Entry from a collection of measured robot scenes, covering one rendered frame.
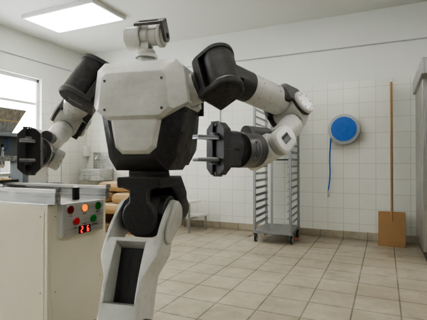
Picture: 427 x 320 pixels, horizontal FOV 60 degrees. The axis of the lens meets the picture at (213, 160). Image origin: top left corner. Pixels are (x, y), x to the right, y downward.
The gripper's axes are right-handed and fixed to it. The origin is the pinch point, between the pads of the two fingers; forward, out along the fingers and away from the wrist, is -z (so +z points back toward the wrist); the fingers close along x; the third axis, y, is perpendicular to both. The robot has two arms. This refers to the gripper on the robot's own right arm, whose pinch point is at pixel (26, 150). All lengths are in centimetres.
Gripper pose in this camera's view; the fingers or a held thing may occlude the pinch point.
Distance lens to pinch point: 103.4
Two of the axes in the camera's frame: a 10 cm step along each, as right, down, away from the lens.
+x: 0.0, -10.0, 0.1
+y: 9.6, 0.0, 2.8
